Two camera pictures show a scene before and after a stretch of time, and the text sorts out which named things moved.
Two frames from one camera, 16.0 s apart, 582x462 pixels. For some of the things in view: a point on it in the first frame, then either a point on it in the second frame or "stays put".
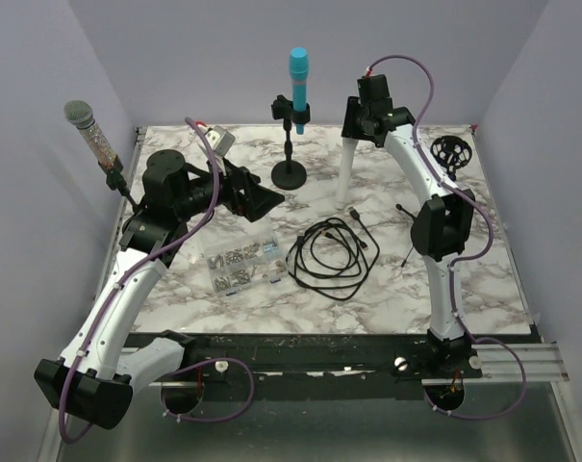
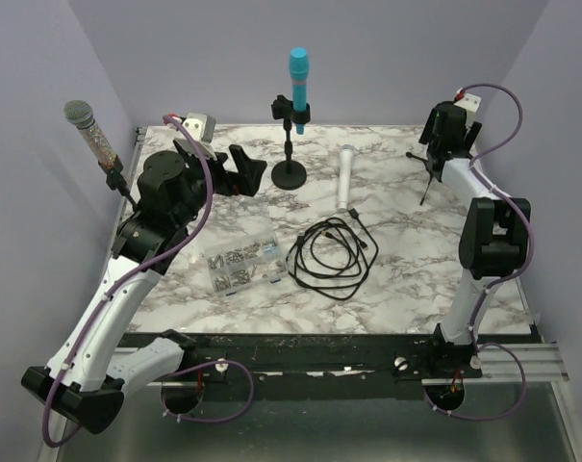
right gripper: [349, 128] -> [472, 135]
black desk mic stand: [115, 180] stays put
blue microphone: [299, 64] stays put
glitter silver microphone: [80, 114] stays put
